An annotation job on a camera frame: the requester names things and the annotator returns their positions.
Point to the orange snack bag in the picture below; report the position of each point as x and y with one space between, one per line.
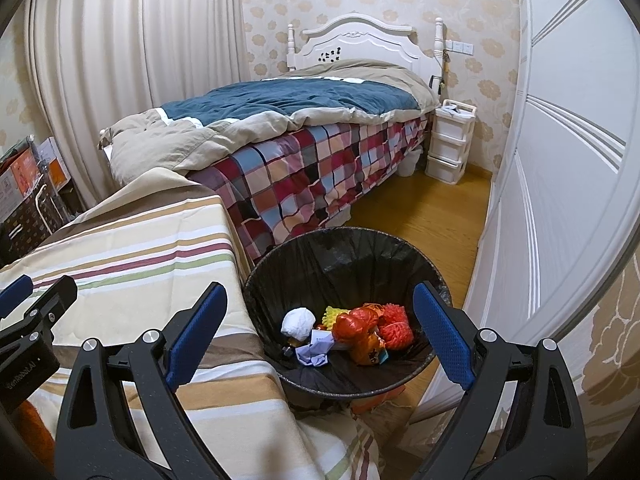
367 350

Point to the white wardrobe door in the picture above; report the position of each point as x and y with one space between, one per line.
560 150

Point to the blue and beige quilt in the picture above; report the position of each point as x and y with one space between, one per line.
280 105

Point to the white paper ball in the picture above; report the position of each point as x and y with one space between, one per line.
297 322

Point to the cardboard box under bin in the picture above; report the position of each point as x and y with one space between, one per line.
377 400

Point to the small white bin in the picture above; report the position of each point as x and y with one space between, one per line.
409 165

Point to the purple paper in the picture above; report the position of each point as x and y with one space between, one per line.
315 352

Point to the red plastic bag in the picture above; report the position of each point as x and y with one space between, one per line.
355 325

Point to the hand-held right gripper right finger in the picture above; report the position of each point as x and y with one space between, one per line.
445 332

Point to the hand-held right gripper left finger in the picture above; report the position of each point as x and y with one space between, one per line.
192 332

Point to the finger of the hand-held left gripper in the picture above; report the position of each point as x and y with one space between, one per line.
55 300
15 292

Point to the plaid bed sheet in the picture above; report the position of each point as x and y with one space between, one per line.
310 170

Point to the white curtain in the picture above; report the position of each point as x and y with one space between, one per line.
135 70

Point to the white and orange cardboard box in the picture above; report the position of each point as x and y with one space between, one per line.
17 185

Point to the white bed headboard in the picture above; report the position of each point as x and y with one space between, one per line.
360 42

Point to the white plastic drawer unit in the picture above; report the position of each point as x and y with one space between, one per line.
450 142

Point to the orange mesh net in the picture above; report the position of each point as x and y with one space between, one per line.
397 327

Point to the black lined trash bin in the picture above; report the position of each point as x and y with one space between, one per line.
350 270

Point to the white wall switch panel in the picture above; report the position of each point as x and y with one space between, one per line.
459 48

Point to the striped tablecloth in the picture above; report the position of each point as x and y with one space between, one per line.
150 260

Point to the black storage cart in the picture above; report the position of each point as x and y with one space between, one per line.
30 230

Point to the small white cardboard box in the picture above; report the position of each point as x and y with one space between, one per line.
54 162

